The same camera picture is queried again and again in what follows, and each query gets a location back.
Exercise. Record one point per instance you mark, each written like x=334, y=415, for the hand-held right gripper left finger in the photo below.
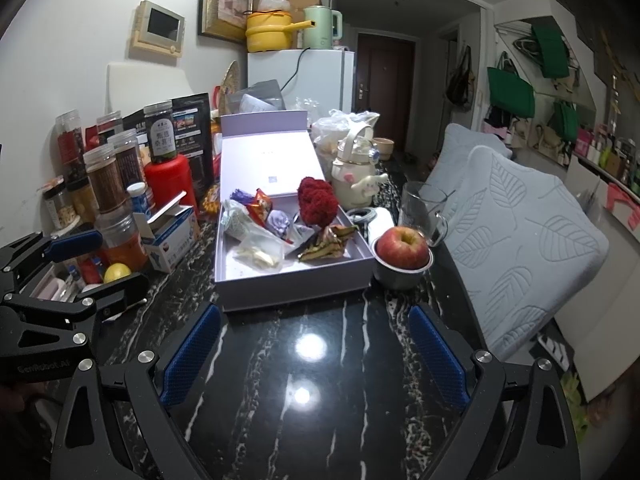
x=192, y=355

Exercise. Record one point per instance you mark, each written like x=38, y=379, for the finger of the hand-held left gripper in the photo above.
x=120, y=295
x=75, y=246

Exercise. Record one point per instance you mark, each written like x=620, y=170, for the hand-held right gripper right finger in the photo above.
x=437, y=355

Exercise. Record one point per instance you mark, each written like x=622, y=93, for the crinkled foil snack packet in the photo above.
x=327, y=245

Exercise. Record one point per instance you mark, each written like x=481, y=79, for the lavender satin pouch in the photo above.
x=278, y=222

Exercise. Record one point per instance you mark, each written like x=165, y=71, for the red yellow snack packet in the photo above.
x=262, y=205

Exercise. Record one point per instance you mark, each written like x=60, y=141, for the red woolly pompom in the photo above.
x=317, y=200

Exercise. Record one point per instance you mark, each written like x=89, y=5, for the lavender gift box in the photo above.
x=270, y=155

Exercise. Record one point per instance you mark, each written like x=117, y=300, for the yellow lemon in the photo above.
x=117, y=273

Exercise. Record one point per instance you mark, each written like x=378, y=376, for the small jar of nuts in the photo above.
x=60, y=207

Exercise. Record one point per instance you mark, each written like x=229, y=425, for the jar of orange liquid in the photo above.
x=122, y=247

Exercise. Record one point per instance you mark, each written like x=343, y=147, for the brown grain jar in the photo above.
x=130, y=160
x=104, y=180

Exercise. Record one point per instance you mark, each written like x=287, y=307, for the white blue medicine box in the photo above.
x=172, y=240

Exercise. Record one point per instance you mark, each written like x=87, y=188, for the grey metal bowl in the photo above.
x=400, y=277

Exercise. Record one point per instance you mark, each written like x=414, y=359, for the red canister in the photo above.
x=167, y=185

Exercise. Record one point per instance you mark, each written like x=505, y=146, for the red apple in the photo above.
x=402, y=247

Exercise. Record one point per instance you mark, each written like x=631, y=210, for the red labelled clear jar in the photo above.
x=110, y=122

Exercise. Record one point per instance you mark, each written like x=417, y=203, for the yellow patterned candy bag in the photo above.
x=212, y=199

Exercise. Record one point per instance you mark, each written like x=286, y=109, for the dark tea jar black lid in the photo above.
x=160, y=135

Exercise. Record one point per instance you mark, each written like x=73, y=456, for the leaf pattern cushioned chair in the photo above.
x=520, y=240
x=460, y=155

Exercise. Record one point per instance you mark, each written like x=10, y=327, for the glass mug with stirrer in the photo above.
x=417, y=210

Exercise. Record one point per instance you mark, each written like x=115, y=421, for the black standing pouch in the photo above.
x=192, y=130

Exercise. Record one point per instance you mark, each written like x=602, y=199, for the white cabinet counter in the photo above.
x=605, y=310

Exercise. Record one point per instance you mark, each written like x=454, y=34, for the white cartoon dog bottle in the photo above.
x=357, y=175

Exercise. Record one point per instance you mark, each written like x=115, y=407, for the woven straw fan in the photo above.
x=231, y=82

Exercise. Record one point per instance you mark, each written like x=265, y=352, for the pink cloth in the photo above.
x=625, y=202

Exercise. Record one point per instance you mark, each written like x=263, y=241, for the grey paper bag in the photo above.
x=262, y=92

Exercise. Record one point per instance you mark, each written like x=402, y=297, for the plastic bag of food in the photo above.
x=340, y=127

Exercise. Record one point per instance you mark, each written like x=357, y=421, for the row of bottles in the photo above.
x=605, y=152

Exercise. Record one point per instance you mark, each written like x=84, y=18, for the green tote bag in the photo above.
x=550, y=50
x=510, y=92
x=565, y=122

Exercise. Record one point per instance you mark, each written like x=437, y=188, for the black hanging bag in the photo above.
x=460, y=85

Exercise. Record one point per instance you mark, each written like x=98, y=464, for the dark brown door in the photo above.
x=387, y=85

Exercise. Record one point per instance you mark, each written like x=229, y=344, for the yellow pot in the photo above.
x=267, y=35

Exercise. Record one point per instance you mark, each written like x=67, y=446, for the gold framed picture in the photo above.
x=225, y=0

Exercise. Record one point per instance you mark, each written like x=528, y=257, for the white refrigerator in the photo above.
x=320, y=80

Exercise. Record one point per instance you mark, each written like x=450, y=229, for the white bag in pot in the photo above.
x=274, y=1

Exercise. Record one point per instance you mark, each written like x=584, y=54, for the pale green electric kettle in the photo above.
x=320, y=30

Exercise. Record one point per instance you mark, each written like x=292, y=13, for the wall intercom panel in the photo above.
x=160, y=27

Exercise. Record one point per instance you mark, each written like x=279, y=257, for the green tote bags on wall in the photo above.
x=580, y=90

